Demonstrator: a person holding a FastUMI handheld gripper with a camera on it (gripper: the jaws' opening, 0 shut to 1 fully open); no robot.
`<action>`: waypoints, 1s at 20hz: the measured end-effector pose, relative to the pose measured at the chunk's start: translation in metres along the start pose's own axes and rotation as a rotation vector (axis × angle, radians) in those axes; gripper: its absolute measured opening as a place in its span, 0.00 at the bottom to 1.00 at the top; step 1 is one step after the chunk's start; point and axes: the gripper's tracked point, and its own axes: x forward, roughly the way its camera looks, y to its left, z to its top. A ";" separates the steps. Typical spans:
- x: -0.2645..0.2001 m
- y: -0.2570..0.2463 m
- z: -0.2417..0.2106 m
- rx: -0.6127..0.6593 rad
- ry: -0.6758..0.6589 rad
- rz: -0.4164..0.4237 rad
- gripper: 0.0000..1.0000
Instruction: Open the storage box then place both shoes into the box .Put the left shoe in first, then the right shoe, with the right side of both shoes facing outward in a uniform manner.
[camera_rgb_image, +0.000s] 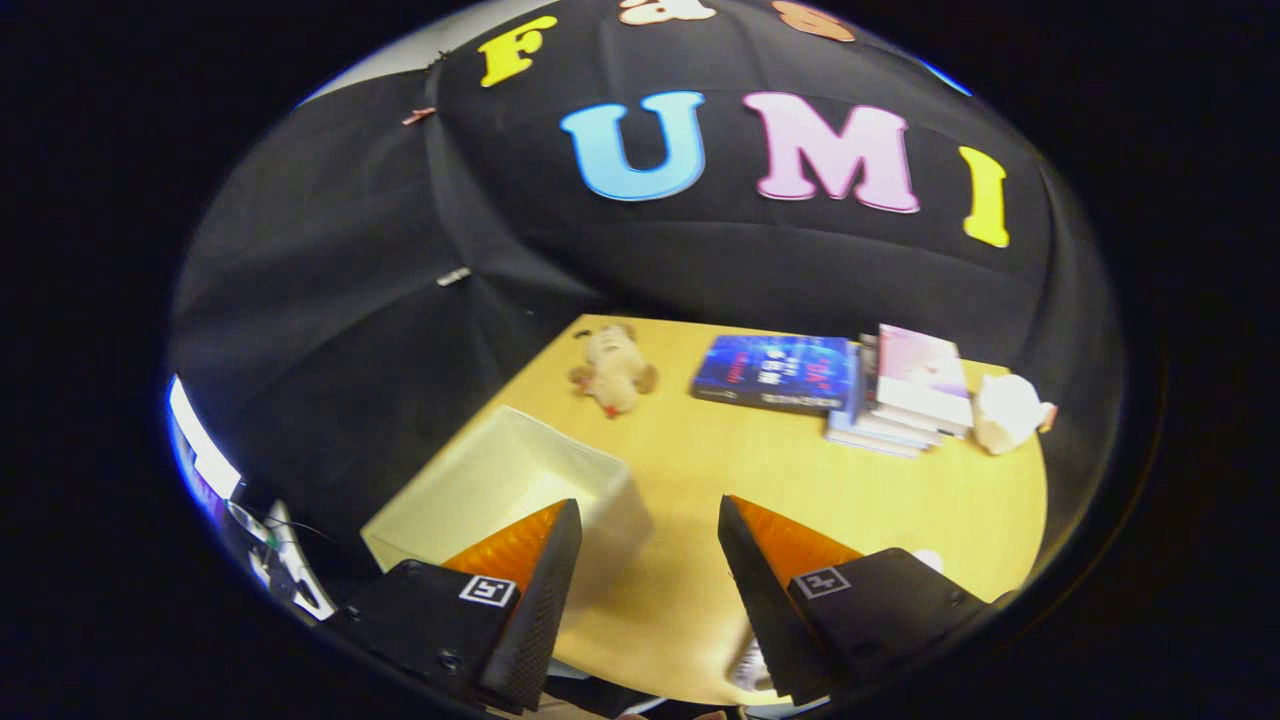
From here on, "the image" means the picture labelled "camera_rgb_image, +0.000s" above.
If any white plush toy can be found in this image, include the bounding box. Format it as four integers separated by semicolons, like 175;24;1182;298
972;373;1059;457

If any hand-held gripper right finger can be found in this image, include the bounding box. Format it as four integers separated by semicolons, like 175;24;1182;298
717;494;1003;707

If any beige fabric storage box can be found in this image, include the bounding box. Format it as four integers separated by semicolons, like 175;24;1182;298
360;404;657;606

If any light blue book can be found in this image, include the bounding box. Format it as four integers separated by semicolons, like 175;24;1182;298
825;345;926;459

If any tan plush dog toy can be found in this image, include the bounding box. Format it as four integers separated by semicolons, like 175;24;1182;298
568;323;660;419

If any dark blue book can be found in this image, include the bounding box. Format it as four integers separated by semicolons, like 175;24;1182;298
692;334;861;414

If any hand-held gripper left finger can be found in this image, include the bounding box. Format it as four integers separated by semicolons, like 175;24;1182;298
328;497;584;714

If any white device with cables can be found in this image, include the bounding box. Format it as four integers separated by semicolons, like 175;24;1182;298
228;498;336;623

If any black backdrop cloth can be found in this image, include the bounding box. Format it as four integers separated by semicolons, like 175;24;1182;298
168;0;1126;601

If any pink cover book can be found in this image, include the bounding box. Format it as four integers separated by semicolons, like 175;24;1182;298
873;323;974;438

